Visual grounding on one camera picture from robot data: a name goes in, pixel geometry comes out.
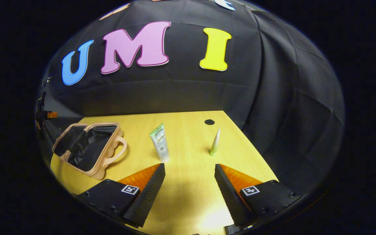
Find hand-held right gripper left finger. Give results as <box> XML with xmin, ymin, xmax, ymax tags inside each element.
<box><xmin>76</xmin><ymin>163</ymin><xmax>166</xmax><ymax>228</ymax></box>

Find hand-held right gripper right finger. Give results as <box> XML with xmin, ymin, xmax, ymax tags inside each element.
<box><xmin>214</xmin><ymin>164</ymin><xmax>302</xmax><ymax>228</ymax></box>

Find beige scalloped suitcase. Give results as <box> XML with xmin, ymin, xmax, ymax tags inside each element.
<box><xmin>52</xmin><ymin>122</ymin><xmax>128</xmax><ymax>180</ymax></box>

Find pale green skincare tube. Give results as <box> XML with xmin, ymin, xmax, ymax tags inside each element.
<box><xmin>209</xmin><ymin>128</ymin><xmax>221</xmax><ymax>157</ymax></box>

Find white green skincare tube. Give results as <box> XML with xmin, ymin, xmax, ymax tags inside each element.
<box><xmin>149</xmin><ymin>123</ymin><xmax>170</xmax><ymax>163</ymax></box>

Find black backdrop cloth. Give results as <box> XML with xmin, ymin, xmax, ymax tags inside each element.
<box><xmin>36</xmin><ymin>0</ymin><xmax>346</xmax><ymax>203</ymax></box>

